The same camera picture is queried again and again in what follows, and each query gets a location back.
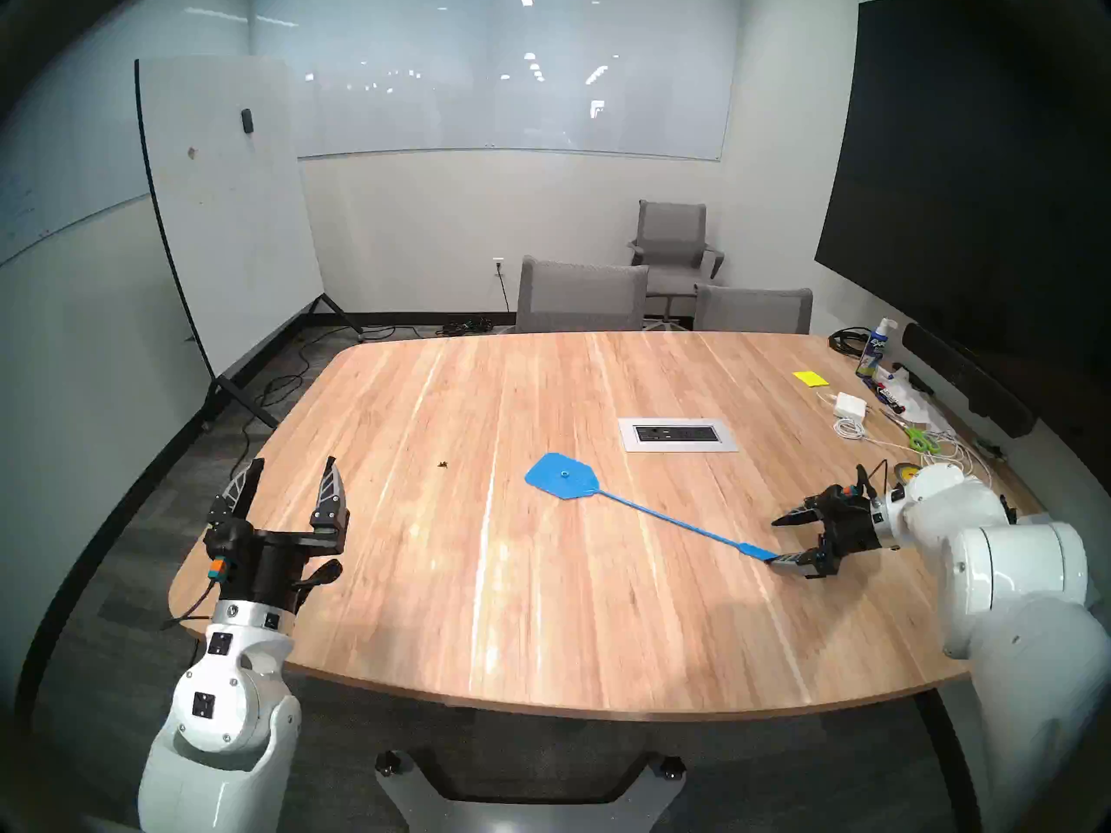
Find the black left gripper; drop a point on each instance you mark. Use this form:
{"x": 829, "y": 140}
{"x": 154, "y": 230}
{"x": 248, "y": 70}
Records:
{"x": 273, "y": 573}

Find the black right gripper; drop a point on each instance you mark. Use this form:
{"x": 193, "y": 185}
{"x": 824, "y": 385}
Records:
{"x": 851, "y": 523}

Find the blue plastic fly swatter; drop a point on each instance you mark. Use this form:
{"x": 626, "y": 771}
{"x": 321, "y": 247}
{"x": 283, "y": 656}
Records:
{"x": 562, "y": 477}

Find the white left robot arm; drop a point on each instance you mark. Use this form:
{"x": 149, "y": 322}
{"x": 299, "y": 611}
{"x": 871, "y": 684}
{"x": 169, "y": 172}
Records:
{"x": 226, "y": 710}

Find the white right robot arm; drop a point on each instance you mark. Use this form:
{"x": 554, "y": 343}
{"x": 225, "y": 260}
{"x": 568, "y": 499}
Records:
{"x": 1015, "y": 571}

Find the black yellow tape roll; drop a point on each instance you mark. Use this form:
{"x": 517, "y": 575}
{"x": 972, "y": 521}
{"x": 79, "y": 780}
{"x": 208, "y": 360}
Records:
{"x": 904, "y": 475}

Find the white power adapter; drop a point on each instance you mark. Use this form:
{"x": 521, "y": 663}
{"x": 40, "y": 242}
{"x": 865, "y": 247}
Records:
{"x": 853, "y": 405}

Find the grey table power outlet box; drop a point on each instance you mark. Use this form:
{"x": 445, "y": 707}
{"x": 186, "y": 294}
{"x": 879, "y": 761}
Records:
{"x": 677, "y": 435}

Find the yellow sticky note pad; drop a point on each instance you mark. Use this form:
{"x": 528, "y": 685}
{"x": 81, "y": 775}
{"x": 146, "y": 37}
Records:
{"x": 810, "y": 378}

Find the pack of whiteboard markers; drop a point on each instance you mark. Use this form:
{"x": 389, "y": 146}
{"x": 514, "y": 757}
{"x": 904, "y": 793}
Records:
{"x": 890, "y": 395}

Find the crumpled white cloth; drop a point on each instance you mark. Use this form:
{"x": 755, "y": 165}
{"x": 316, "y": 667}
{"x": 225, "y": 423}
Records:
{"x": 920, "y": 410}

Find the whiteboard cleaner spray bottle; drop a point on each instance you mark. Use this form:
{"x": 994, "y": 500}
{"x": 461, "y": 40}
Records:
{"x": 873, "y": 350}

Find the grey mesh office chair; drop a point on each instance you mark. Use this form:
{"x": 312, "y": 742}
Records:
{"x": 753, "y": 312}
{"x": 581, "y": 298}

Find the black video sound bar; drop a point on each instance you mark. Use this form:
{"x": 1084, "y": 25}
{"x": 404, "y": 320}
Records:
{"x": 963, "y": 376}

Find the black table leg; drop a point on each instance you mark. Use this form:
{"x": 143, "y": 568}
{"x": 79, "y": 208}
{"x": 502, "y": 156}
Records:
{"x": 942, "y": 736}

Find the freestanding whiteboard with black stand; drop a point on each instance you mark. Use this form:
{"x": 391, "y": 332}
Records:
{"x": 226, "y": 232}

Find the grey armrest office chair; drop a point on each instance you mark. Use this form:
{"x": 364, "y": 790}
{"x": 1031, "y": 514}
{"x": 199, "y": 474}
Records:
{"x": 673, "y": 241}

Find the large black wall screen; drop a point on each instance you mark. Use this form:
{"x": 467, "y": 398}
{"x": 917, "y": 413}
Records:
{"x": 972, "y": 189}

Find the wall whiteboard with blue writing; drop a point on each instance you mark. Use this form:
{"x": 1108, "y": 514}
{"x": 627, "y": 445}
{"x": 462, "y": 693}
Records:
{"x": 69, "y": 163}

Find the wide glass wall whiteboard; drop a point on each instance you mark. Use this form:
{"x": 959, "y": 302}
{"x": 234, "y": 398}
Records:
{"x": 521, "y": 102}

